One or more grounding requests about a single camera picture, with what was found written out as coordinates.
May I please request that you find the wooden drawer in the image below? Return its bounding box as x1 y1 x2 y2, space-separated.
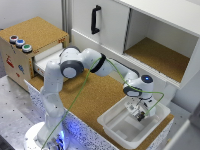
32 52 65 78

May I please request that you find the green cable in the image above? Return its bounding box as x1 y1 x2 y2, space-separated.
40 57 165 150

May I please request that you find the white plastic box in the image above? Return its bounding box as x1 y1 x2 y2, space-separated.
96 95 172 150

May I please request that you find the white cabinet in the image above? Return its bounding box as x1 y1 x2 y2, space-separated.
68 0 200 108

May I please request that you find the red button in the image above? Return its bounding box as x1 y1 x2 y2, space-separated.
9 34 19 45

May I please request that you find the black door handle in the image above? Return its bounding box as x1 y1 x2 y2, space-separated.
90 4 103 36

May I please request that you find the wooden drawer box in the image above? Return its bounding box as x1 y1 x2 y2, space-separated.
0 16 71 93

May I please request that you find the green button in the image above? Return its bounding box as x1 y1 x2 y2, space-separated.
21 43 34 54

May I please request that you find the blue button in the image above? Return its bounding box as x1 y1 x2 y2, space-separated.
15 38 26 50

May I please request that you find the white sliding door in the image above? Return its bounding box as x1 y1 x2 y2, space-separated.
72 0 131 56

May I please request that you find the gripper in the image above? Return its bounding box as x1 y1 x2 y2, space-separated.
125 97 151 118

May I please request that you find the purple block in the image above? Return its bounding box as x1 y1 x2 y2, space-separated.
135 112 147 122

